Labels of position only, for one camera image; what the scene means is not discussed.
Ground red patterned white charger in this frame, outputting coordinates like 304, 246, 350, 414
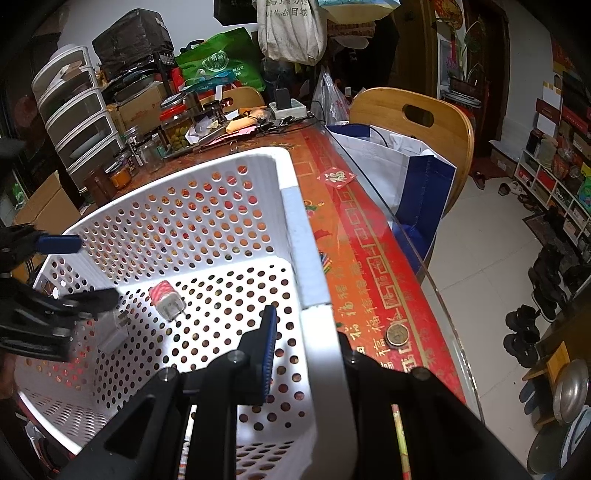
148, 280, 186, 321

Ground white perforated plastic basket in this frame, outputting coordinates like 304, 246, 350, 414
16, 147, 356, 479

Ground white plug charger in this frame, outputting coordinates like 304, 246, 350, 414
96, 310, 130, 354

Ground brown cardboard box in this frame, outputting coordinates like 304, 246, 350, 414
12, 171, 83, 282

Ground gold coin on table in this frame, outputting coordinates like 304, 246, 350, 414
385, 323, 410, 349

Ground orange lidded small jar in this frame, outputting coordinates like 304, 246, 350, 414
105, 162, 132, 190

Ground red patterned table cover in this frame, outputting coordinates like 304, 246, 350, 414
246, 129, 471, 402

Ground white stacked drawer unit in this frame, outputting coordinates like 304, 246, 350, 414
31, 44, 123, 192

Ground red lidded pickle jar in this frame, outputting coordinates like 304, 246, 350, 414
159, 104, 193, 152

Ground metal keys on table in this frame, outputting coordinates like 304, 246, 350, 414
229, 140, 250, 154

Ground black bag on shelf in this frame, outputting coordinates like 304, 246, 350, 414
92, 8, 174, 80

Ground white and blue paper bag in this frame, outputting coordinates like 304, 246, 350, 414
328, 123, 457, 272

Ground white shoe shelf unit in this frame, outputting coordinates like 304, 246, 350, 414
515, 150, 590, 243

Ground white power strip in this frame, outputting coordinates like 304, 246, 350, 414
269, 98, 308, 120

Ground green shopping bag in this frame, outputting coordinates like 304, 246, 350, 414
175, 28, 266, 92

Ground clear plastic bag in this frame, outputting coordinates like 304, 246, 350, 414
311, 66, 349, 125

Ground beige canvas tote bag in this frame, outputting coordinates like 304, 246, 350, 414
252, 0, 328, 66

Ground wooden chair with handle hole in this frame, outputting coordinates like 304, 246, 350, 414
349, 87, 475, 211

